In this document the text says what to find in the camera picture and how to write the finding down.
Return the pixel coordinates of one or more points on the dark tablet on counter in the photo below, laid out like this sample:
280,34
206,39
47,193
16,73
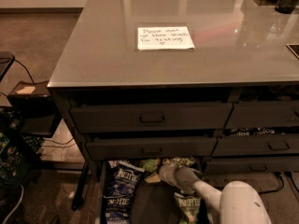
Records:
294,48

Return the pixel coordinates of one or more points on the dark bottom right drawer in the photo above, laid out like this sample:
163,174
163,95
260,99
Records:
249,165

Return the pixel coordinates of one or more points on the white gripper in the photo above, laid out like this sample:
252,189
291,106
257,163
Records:
181,176

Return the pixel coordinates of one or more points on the green Kettle bag front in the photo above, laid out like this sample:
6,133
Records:
189,207

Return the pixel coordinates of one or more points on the dark snack bags in drawer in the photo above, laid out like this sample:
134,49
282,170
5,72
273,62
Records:
262,131

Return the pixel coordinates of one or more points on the green rice chip bag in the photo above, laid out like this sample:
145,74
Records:
150,165

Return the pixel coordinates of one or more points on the blue Kettle bag rear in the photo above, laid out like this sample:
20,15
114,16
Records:
114,164

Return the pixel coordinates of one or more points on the dark middle left drawer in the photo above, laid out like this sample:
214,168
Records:
138,148

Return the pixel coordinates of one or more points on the dark drawer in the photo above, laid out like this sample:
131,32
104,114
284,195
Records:
150,117
249,165
257,145
138,148
264,114

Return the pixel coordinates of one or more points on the white handwritten paper note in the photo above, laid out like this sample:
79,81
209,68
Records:
156,38

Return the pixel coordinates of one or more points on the blue Kettle chip bag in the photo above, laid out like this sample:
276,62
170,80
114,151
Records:
122,188

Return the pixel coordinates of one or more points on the dark middle right drawer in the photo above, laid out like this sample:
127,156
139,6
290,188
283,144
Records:
257,145

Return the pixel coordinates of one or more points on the green kettle bag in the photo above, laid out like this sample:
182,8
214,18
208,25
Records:
189,207
180,161

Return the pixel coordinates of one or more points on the blue Kettle bag front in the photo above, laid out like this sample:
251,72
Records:
118,210

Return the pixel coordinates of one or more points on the green Kettle bag rear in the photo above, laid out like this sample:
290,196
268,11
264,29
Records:
180,161

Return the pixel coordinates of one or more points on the black box with label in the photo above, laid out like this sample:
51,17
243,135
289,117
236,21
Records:
34,104

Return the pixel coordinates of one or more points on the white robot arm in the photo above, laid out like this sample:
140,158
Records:
237,203

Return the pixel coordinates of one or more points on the green crate of snacks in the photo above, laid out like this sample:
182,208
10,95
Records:
16,159

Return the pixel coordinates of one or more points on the dark top left drawer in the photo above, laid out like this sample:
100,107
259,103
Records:
150,117

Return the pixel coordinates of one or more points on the dark top right drawer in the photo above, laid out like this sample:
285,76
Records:
264,114

